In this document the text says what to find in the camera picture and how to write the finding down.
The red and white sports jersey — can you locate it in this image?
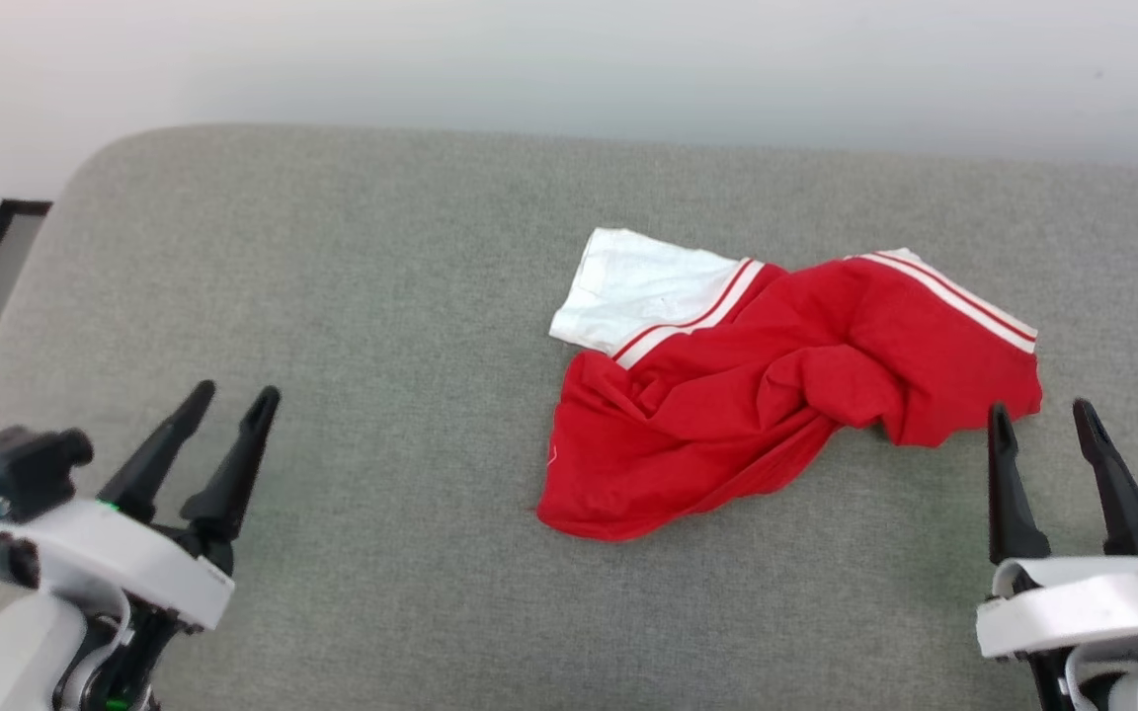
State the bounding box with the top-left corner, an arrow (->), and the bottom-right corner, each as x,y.
535,227 -> 1044,543

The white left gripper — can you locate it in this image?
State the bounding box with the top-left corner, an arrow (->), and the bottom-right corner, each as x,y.
0,379 -> 282,711

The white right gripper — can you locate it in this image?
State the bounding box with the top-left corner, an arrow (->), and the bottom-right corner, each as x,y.
975,397 -> 1138,711

